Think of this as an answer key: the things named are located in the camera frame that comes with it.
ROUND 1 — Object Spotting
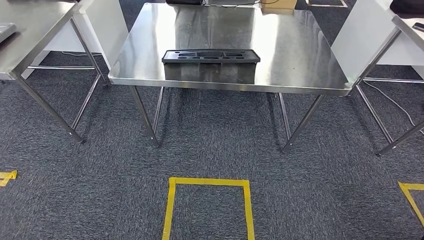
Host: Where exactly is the black plastic plate bracket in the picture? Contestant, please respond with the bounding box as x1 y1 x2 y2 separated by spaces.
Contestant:
161 48 261 65

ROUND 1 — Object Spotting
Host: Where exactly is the stainless steel workbench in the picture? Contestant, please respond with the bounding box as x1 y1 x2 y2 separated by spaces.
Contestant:
108 2 353 154

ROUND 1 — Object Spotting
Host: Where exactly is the yellow floor tape square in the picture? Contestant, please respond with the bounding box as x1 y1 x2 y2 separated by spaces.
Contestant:
398 181 424 228
161 177 256 240

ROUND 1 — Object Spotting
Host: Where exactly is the brown cardboard box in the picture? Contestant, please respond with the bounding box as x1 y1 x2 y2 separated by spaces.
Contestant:
260 0 298 10

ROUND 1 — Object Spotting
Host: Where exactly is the white partition panel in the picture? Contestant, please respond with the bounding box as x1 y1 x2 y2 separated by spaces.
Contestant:
0 0 130 81
331 0 424 84

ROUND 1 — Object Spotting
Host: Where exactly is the stainless steel table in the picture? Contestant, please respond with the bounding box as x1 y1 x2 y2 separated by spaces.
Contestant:
0 0 110 144
352 14 424 157

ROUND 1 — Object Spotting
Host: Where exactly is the grey tray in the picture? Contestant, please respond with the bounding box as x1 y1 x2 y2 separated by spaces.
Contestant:
0 22 17 44

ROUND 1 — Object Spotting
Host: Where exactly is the white floor cable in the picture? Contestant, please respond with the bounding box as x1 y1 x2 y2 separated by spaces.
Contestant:
61 50 100 57
362 80 424 135

